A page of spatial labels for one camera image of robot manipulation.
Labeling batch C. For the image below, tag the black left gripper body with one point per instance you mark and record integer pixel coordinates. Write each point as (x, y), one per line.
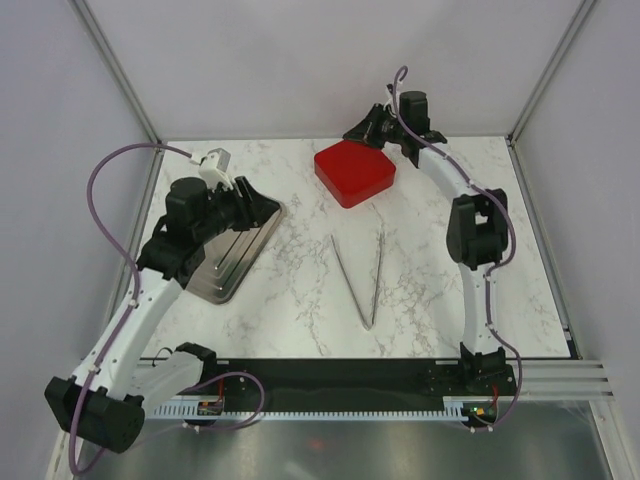
(225, 210)

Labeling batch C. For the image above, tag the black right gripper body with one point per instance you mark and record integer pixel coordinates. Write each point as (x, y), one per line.
(385, 128)

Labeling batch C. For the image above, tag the red box lid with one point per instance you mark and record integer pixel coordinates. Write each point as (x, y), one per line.
(353, 173)

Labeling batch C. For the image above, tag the stainless steel tray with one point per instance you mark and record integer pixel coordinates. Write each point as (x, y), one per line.
(229, 258)

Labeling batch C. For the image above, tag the stainless steel tongs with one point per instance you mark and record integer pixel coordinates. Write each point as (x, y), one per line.
(368, 322)

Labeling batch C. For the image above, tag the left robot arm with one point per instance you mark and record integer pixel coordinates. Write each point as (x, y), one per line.
(102, 402)

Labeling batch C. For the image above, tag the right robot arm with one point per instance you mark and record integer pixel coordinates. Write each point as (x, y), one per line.
(480, 236)

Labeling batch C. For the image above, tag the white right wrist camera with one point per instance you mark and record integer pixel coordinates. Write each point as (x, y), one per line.
(392, 99)

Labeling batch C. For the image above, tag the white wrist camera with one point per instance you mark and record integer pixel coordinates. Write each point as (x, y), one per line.
(212, 167)
(392, 99)

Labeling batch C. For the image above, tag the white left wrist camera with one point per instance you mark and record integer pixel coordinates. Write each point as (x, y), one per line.
(212, 167)

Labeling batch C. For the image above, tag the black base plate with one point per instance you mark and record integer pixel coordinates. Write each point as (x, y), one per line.
(364, 384)

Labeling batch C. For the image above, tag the white cable duct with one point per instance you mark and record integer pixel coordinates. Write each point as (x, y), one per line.
(195, 409)

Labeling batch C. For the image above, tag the aluminium frame rail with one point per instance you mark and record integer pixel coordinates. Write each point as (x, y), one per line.
(564, 380)

